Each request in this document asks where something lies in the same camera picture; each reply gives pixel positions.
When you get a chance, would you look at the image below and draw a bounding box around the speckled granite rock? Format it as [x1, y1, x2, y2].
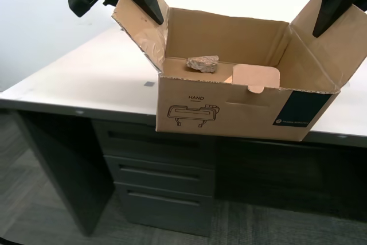
[186, 55, 220, 75]

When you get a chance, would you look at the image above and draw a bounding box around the cardboard box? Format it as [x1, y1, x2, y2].
[111, 0, 367, 142]

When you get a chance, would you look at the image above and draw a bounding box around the dark grey drawer front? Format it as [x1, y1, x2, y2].
[114, 182, 214, 237]
[99, 121, 216, 168]
[103, 155, 216, 199]

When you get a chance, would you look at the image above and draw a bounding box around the dark desk side panel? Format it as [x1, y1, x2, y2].
[15, 110, 116, 236]

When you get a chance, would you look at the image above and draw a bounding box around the dark desk modesty panel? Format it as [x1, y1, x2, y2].
[214, 138, 367, 224]

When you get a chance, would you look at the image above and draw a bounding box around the dark grey drawer pedestal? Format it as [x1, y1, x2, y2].
[91, 118, 217, 238]

